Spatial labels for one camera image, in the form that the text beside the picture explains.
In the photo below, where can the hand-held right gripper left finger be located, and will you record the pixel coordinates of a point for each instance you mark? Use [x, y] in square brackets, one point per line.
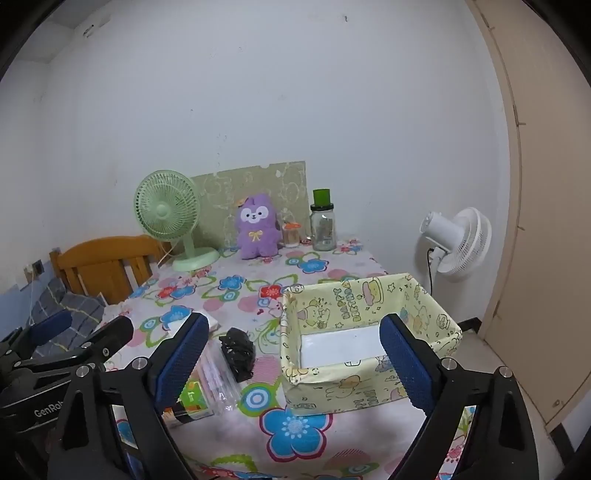
[182, 360]

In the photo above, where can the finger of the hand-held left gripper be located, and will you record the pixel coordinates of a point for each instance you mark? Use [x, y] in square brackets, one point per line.
[51, 325]
[108, 339]

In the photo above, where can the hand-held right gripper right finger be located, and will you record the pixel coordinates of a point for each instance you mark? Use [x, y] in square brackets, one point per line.
[406, 360]

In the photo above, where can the clear plastic roll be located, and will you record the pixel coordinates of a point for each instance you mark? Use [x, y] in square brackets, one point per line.
[221, 374]

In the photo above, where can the black plastic bag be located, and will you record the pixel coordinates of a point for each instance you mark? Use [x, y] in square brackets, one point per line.
[238, 353]

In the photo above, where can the yellow printed fabric storage box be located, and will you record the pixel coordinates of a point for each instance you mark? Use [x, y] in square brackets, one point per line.
[351, 383]

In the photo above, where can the grey plaid blanket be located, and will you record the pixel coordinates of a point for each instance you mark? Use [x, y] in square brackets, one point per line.
[69, 304]

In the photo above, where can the white folded tissue pack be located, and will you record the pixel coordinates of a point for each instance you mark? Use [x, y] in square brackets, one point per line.
[214, 324]

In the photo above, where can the white standing fan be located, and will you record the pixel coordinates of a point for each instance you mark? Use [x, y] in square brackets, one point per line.
[461, 244]

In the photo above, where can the floral tablecloth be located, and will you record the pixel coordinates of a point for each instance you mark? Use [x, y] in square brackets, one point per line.
[295, 277]

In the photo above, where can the green desk fan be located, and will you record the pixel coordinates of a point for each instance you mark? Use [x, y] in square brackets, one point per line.
[166, 207]

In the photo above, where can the purple plush toy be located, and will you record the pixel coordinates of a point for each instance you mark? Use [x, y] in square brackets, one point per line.
[256, 226]

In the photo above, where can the glass jar with green lid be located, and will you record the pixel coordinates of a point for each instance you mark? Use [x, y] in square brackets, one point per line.
[322, 226]

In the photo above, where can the small glass cup with swabs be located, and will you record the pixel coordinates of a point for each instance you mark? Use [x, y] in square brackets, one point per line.
[292, 235]

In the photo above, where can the green patterned board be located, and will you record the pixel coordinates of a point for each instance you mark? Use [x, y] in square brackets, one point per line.
[291, 194]

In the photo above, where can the beige wardrobe door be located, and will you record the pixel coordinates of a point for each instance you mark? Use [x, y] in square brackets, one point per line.
[545, 184]

